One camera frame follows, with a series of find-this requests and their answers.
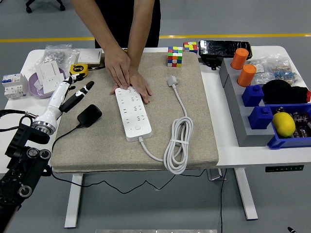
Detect large yellow tape measure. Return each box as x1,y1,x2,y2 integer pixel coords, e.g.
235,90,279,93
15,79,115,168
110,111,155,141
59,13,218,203
69,63,89,76

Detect white power strip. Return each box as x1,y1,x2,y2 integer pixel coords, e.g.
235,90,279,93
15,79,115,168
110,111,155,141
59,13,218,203
114,86,153,143

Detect blue block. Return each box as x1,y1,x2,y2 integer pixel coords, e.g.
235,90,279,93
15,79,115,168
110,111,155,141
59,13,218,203
242,84,265,107
247,106,275,131

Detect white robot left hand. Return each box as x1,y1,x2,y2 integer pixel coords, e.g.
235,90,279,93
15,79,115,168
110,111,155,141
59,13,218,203
33,72,95,129

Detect white wall switch plate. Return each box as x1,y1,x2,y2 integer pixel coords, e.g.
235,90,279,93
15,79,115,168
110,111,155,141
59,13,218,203
77,48,103,65

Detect large Rubik's cube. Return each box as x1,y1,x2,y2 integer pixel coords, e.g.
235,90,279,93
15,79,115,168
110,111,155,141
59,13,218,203
167,46,184,68

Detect black office chair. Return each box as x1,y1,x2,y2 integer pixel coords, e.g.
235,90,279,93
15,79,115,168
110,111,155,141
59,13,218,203
25,0,66,14

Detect white switch panel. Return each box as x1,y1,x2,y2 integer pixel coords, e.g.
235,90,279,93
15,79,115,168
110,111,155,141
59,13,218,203
35,60,61,84

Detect orange cylinder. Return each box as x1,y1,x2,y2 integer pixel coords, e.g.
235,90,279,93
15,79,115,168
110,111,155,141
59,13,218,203
230,48,250,70
237,64,258,87

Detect clear bag of small parts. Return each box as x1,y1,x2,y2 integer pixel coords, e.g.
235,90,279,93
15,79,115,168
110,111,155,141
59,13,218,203
247,58,268,85

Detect dark capacitors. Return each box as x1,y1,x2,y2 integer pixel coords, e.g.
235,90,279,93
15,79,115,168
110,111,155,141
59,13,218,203
291,110,311,139

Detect small grey peg base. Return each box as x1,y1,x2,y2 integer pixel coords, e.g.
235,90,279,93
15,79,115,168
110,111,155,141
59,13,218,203
219,58,243,89

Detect black cloth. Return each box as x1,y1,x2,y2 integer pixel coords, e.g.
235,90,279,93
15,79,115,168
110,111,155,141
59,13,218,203
261,79,310,105

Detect person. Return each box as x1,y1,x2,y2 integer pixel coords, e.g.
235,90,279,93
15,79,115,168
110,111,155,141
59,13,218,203
94,0,161,49

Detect white table leg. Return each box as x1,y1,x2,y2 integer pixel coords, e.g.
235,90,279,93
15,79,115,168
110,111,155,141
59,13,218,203
64,173,85,229
234,168,259,221

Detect blue storage bin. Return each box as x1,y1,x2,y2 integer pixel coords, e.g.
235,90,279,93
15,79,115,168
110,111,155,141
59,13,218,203
267,103,311,150

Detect long grey peg base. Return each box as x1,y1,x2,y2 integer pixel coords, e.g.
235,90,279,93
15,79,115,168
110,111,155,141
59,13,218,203
223,72,276,148

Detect clear bag of screws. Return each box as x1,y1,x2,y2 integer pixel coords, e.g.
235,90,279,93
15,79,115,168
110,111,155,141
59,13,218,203
43,43,81,71

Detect grey under-table box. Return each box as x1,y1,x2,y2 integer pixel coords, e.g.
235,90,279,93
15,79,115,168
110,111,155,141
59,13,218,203
207,168,228,182

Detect thin black adapter cord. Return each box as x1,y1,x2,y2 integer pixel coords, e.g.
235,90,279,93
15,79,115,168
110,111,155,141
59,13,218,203
50,123,205,194

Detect person's right hand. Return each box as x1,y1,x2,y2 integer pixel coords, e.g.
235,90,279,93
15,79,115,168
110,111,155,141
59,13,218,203
104,47,132,90

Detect black hanging cable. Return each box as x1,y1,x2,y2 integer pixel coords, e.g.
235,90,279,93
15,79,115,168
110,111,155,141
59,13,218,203
220,168,228,233

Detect beige mat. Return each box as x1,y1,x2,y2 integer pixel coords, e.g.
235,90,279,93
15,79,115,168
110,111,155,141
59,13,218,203
49,51,219,173

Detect small Rubik's cube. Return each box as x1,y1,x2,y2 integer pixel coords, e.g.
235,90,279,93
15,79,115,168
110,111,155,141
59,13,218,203
183,41,199,54

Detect white wall socket panel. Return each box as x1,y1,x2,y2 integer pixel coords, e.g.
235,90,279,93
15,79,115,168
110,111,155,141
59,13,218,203
41,72,68,95

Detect black foil wrapped box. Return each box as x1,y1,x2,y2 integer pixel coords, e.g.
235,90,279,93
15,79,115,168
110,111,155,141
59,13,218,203
198,39,253,61

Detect black table control panel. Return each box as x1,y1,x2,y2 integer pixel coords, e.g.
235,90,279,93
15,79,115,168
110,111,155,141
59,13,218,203
265,165,305,173

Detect clear bag of resistors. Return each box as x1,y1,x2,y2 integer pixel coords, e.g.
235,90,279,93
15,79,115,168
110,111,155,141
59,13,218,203
264,53,304,86

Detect white circuit breaker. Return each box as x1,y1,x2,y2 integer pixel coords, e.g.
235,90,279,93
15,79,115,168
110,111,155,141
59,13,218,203
1,72,29,100

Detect person's left hand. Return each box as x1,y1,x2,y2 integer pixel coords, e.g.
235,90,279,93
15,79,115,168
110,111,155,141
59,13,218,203
109,67,153,104

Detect white power strip cable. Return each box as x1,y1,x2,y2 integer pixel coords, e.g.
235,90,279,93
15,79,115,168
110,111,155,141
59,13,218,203
138,75,194,175

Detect yellow lemon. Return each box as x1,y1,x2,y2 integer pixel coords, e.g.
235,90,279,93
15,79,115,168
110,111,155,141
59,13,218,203
272,112,296,138

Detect black holder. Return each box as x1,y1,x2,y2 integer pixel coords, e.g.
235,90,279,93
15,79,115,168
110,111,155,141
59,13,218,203
199,55,223,71

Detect black plug adapter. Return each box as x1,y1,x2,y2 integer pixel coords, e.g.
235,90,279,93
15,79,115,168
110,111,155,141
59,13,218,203
77,104,103,128

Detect purple bowl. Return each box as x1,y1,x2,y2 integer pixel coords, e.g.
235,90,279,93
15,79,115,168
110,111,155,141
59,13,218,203
28,67,68,100

